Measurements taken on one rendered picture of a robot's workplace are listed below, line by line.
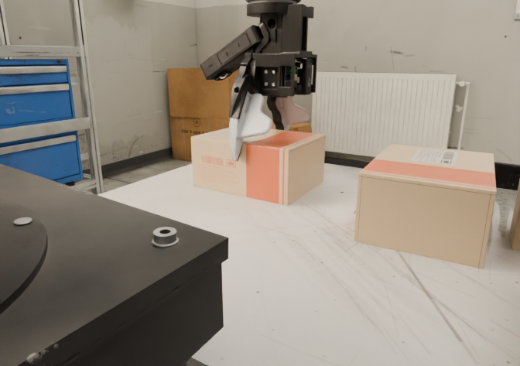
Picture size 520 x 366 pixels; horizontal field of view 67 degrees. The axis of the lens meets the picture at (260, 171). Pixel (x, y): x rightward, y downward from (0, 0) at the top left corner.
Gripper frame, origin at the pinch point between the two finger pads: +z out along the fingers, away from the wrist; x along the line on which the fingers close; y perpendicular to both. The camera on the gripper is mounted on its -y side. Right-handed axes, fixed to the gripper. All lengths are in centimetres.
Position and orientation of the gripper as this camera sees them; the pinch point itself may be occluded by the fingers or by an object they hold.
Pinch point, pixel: (258, 150)
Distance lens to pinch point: 59.1
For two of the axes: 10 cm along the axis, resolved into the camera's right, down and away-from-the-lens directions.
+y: 8.5, 1.5, -5.0
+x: 5.2, -2.3, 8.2
